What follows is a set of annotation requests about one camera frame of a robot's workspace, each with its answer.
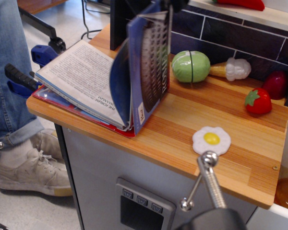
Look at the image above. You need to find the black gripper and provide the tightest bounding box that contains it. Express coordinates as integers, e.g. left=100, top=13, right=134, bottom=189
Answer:
left=160, top=0, right=189, bottom=12

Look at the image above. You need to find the Rome guide book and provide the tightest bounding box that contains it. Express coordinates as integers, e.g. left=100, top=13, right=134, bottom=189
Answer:
left=35, top=0, right=172, bottom=137

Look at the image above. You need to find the green toy cabbage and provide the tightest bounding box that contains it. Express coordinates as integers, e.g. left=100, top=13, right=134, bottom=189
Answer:
left=172, top=50, right=211, bottom=83

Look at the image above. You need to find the red toy chili pepper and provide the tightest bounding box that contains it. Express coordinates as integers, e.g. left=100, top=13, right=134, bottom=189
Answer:
left=213, top=0, right=265, bottom=11

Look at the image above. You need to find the toy ice cream cone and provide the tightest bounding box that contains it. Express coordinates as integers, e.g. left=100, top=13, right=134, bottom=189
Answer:
left=209, top=57, right=252, bottom=81

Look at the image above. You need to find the red toy strawberry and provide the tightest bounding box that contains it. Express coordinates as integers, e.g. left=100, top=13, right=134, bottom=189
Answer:
left=244, top=88, right=272, bottom=114

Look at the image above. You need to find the black chair base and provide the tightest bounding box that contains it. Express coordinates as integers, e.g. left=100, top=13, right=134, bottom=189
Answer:
left=18, top=7, right=66, bottom=53

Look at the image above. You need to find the dark red toy fruit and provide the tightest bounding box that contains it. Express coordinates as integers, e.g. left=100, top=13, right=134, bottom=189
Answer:
left=262, top=70, right=288, bottom=100

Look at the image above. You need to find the toy fried egg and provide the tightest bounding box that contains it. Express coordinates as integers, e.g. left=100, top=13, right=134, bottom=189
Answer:
left=192, top=126, right=231, bottom=156

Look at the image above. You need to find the blue black bar clamp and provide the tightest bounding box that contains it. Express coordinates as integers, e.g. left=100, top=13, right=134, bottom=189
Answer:
left=4, top=45, right=58, bottom=99

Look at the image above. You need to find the grey toy kitchen cabinet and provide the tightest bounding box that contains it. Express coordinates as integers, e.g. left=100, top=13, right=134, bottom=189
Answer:
left=54, top=124, right=258, bottom=230

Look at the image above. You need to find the beige sneaker behind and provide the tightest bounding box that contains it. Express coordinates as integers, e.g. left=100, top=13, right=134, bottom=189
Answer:
left=30, top=129, right=63, bottom=160

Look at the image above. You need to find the beige sneaker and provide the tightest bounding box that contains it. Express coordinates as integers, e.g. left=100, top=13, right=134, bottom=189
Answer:
left=0, top=140, right=72, bottom=197
left=30, top=129, right=63, bottom=160

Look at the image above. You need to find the person leg in jeans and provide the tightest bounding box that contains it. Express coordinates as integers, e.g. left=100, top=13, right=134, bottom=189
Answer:
left=0, top=0, right=45, bottom=163

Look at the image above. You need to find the grey oven control panel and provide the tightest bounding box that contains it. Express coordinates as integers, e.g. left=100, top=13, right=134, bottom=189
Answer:
left=116, top=178, right=176, bottom=230

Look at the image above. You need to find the beige sneaker front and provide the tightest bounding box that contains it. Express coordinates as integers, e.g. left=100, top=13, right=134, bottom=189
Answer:
left=0, top=140, right=72, bottom=197

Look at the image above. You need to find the black cable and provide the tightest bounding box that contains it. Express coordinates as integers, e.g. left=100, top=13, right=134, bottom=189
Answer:
left=80, top=0, right=111, bottom=41

